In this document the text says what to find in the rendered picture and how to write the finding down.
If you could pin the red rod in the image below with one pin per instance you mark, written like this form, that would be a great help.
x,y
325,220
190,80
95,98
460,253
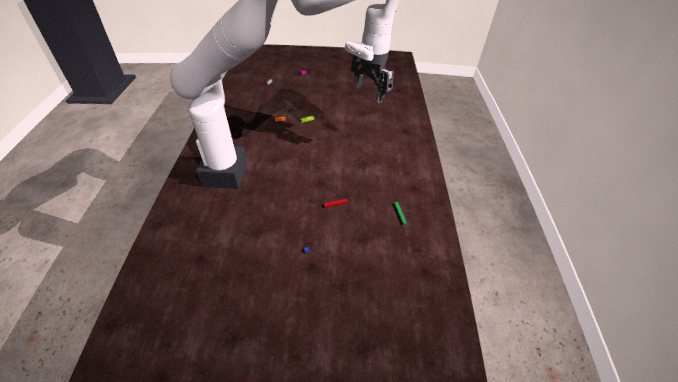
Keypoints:
x,y
335,203

